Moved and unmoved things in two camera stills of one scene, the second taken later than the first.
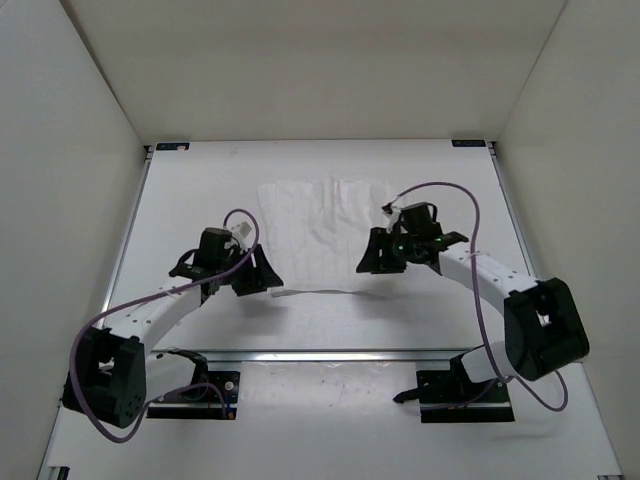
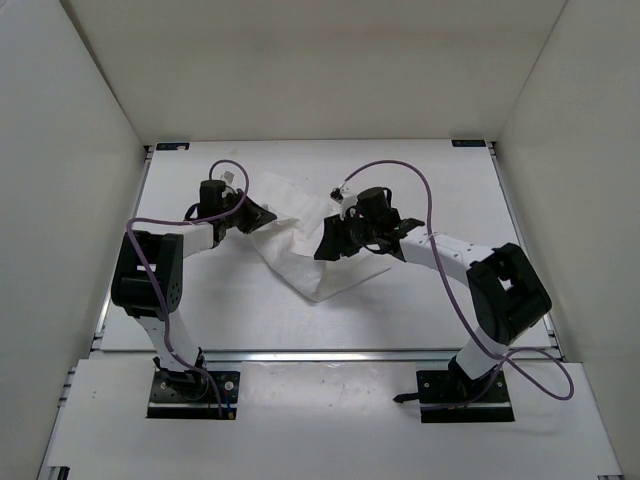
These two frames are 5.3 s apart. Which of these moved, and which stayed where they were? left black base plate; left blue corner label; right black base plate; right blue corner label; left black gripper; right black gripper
Moved: left black gripper; right black gripper
Stayed: right blue corner label; left black base plate; left blue corner label; right black base plate
